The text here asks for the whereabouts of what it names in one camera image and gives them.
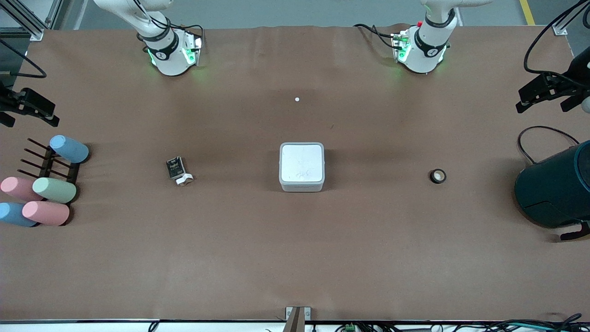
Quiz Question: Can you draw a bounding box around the black printed trash packet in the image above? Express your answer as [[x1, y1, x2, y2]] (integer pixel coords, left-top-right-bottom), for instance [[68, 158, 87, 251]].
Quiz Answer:
[[166, 157, 186, 179]]

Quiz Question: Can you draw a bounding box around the white square lidded bin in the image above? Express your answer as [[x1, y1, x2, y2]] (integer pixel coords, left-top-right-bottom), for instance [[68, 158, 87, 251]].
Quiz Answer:
[[279, 142, 325, 193]]

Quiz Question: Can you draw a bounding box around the blue plastic cup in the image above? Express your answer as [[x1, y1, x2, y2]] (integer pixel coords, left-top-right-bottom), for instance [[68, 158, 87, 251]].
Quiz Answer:
[[0, 202, 37, 228], [49, 135, 90, 164]]

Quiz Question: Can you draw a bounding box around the pink plastic cup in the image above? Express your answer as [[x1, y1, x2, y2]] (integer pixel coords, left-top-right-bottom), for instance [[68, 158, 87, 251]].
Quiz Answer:
[[0, 177, 44, 202], [22, 201, 70, 226]]

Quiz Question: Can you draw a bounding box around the green plastic cup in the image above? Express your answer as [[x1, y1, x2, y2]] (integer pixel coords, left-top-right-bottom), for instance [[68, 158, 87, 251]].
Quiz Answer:
[[32, 177, 77, 204]]

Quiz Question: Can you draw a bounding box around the dark teal cylindrical container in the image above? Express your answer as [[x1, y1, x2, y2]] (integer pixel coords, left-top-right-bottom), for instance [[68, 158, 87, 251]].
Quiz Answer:
[[514, 140, 590, 241]]

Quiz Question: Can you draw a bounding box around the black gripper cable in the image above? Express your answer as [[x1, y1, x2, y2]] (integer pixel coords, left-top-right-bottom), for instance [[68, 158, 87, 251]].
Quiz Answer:
[[0, 39, 47, 79], [523, 0, 590, 90]]

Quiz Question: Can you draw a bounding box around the black looped cable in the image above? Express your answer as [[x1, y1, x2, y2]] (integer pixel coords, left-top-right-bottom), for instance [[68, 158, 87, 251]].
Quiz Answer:
[[517, 125, 580, 165]]

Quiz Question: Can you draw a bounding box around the black wire cup rack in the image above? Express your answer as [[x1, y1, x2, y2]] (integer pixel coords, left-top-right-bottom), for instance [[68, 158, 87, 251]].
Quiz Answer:
[[18, 137, 80, 185]]

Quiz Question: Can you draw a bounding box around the aluminium frame profile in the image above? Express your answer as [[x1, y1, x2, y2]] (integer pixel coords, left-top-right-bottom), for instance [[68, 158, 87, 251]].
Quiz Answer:
[[0, 0, 45, 43]]

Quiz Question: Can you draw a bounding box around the black arm base cable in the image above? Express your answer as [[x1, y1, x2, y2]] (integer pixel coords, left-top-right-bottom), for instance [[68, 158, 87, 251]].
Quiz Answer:
[[354, 23, 402, 49], [133, 0, 204, 47]]

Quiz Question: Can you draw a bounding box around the bundle of floor cables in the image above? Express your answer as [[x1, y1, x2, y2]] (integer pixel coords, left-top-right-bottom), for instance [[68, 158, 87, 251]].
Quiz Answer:
[[477, 314, 590, 332]]

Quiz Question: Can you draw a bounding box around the metal table edge bracket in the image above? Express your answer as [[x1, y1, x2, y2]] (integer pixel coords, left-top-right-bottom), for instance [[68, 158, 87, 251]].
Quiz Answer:
[[285, 306, 311, 332]]

